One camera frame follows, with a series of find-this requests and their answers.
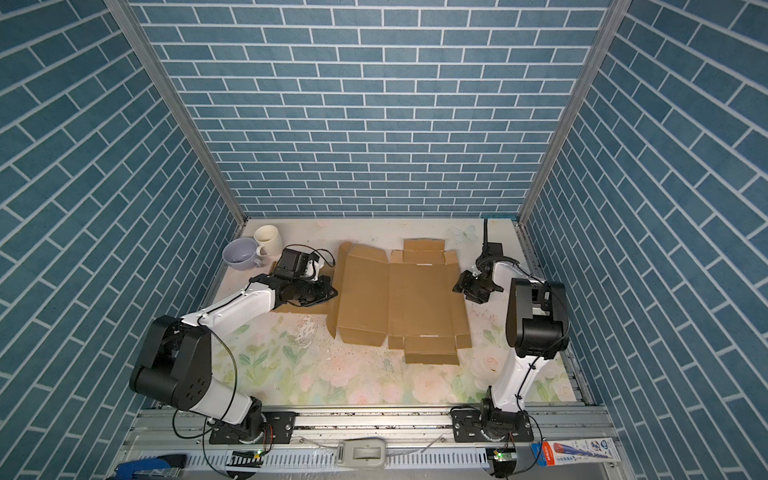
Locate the brown cardboard sheet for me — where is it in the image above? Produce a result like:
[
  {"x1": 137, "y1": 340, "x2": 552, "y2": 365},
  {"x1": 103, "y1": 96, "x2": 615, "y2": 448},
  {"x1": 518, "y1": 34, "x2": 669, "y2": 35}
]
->
[{"x1": 326, "y1": 238, "x2": 472, "y2": 365}]

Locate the brown cardboard box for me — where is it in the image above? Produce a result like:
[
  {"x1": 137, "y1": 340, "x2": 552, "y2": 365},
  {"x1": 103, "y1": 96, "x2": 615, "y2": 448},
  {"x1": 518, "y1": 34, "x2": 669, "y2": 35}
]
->
[{"x1": 274, "y1": 260, "x2": 339, "y2": 314}]

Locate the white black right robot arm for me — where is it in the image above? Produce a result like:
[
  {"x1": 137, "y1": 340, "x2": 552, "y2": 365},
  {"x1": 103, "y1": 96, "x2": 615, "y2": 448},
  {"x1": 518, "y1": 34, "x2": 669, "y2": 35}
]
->
[{"x1": 453, "y1": 240, "x2": 569, "y2": 442}]

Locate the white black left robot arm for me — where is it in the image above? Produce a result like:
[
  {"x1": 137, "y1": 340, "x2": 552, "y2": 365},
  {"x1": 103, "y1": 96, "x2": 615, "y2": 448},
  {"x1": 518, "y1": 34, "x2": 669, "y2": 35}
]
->
[{"x1": 129, "y1": 244, "x2": 338, "y2": 443}]

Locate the white red blue tube box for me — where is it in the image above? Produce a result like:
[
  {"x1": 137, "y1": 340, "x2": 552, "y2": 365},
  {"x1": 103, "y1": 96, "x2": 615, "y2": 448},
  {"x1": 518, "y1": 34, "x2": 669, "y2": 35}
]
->
[{"x1": 531, "y1": 438, "x2": 620, "y2": 467}]

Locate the white ceramic mug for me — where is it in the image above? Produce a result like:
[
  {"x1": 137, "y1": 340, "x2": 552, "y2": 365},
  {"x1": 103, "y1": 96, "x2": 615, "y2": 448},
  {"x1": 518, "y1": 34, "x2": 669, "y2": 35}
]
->
[{"x1": 253, "y1": 225, "x2": 284, "y2": 257}]

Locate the lavender speckled ceramic cup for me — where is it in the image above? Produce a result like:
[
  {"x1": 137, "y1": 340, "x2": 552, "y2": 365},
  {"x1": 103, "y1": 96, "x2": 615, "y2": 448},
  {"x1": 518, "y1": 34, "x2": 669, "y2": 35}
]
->
[{"x1": 222, "y1": 237, "x2": 263, "y2": 271}]

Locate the blue tool at bottom left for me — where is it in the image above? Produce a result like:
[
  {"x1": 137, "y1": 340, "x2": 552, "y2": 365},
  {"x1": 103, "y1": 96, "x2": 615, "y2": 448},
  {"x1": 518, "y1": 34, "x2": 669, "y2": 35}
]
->
[{"x1": 111, "y1": 454, "x2": 188, "y2": 480}]

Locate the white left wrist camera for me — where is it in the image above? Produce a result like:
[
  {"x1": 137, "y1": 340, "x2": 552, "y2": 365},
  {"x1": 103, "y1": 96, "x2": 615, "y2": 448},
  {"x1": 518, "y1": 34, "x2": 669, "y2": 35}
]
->
[{"x1": 303, "y1": 253, "x2": 324, "y2": 281}]

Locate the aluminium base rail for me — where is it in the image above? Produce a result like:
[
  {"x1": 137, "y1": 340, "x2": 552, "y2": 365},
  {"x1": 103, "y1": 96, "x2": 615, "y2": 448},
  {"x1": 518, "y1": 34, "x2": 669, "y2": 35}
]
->
[{"x1": 109, "y1": 403, "x2": 632, "y2": 479}]

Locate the grey metal corner post right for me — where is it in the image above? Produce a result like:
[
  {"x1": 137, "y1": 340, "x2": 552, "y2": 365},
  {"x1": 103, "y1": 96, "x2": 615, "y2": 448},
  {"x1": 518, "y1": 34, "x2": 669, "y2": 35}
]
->
[{"x1": 518, "y1": 0, "x2": 631, "y2": 224}]

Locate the grey metal corner post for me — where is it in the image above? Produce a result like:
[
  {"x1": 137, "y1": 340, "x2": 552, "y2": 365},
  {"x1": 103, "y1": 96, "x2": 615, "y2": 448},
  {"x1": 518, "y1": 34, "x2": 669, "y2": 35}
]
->
[
  {"x1": 518, "y1": 0, "x2": 631, "y2": 224},
  {"x1": 104, "y1": 0, "x2": 248, "y2": 227}
]

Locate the grey metal corner post left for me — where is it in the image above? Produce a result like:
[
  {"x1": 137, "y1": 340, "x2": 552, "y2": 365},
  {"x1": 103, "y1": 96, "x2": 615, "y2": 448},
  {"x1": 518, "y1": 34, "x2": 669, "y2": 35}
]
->
[{"x1": 104, "y1": 0, "x2": 248, "y2": 227}]

